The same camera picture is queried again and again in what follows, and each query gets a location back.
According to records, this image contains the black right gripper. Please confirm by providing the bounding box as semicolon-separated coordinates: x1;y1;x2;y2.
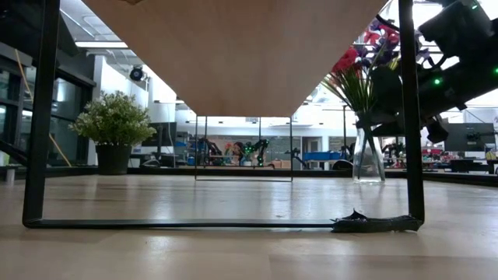
356;65;405;138

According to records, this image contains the clear glass vase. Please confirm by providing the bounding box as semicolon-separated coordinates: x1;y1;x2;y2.
352;110;387;184

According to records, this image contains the blue covered workbench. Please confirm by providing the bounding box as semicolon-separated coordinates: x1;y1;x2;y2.
302;151;343;162

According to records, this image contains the black computer monitor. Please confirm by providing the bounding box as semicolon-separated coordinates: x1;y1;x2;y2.
141;121;178;148
442;122;496;152

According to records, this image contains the black tape patch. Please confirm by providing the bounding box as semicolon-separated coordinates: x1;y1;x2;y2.
332;208;424;233

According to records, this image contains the potted green white-flowered plant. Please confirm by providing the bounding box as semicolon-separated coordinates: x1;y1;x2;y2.
68;89;157;176

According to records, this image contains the ceiling light bar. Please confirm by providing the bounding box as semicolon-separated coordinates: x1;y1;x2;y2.
73;40;129;50

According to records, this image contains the thick yellow extension cable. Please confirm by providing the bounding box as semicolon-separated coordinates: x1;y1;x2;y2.
14;48;74;168

